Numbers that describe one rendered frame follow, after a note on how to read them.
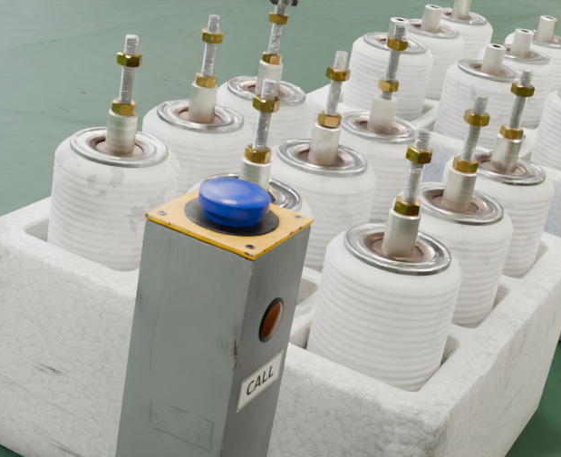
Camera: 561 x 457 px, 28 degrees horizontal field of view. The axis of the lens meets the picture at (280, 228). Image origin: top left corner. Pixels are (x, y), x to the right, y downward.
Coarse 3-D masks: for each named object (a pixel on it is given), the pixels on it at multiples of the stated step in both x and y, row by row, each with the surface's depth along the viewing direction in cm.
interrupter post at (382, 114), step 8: (376, 96) 101; (392, 96) 102; (376, 104) 101; (384, 104) 101; (392, 104) 101; (376, 112) 101; (384, 112) 101; (392, 112) 101; (376, 120) 101; (384, 120) 101; (392, 120) 102; (368, 128) 102; (376, 128) 102; (384, 128) 102
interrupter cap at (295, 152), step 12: (288, 144) 94; (300, 144) 94; (288, 156) 92; (300, 156) 92; (336, 156) 94; (348, 156) 94; (360, 156) 94; (300, 168) 90; (312, 168) 90; (324, 168) 90; (336, 168) 91; (348, 168) 91; (360, 168) 91
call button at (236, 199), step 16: (208, 192) 62; (224, 192) 62; (240, 192) 62; (256, 192) 63; (208, 208) 62; (224, 208) 61; (240, 208) 61; (256, 208) 61; (224, 224) 62; (240, 224) 62
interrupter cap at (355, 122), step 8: (344, 112) 104; (352, 112) 105; (360, 112) 105; (368, 112) 106; (344, 120) 103; (352, 120) 103; (360, 120) 104; (368, 120) 104; (400, 120) 105; (344, 128) 101; (352, 128) 100; (360, 128) 101; (392, 128) 104; (400, 128) 103; (408, 128) 103; (416, 128) 103; (360, 136) 100; (368, 136) 99; (376, 136) 99; (384, 136) 100; (392, 136) 100; (400, 136) 101; (408, 136) 101
